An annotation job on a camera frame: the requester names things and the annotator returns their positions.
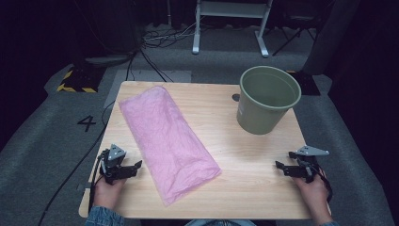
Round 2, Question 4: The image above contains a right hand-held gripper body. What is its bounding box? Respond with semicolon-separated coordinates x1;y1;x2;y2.
294;144;330;185

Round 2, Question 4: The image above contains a green plastic bin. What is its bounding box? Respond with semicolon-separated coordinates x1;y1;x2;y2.
235;65;302;136

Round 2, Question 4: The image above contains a grey curtain column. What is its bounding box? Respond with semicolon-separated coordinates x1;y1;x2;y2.
301;0;362;76

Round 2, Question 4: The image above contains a person's lap in jeans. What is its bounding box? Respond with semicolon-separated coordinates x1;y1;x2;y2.
184;218;257;226

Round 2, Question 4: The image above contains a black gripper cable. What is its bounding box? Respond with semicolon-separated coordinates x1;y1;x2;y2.
315;165;334;203
88;153;106;215

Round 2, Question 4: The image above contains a person's right hand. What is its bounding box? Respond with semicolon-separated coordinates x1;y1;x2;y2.
291;170;331;218

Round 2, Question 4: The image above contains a person's left hand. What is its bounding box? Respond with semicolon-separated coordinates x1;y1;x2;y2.
92;177;127;211

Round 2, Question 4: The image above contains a bundle of floor cables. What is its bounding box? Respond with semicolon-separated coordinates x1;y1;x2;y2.
140;21;202;50

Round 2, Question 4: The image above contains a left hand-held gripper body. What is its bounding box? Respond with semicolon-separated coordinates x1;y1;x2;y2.
98;143;128;186

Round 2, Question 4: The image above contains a black tripod stand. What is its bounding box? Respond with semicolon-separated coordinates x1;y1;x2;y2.
271;17;318;57

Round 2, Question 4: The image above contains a long black floor cable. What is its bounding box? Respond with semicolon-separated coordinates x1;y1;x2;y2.
37;99;117;226

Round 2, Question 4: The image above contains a white metal desk frame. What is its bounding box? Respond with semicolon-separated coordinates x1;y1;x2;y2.
191;0;274;58

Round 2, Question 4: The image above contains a pink plastic bag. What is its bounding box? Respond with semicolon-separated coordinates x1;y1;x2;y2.
118;85;222;207

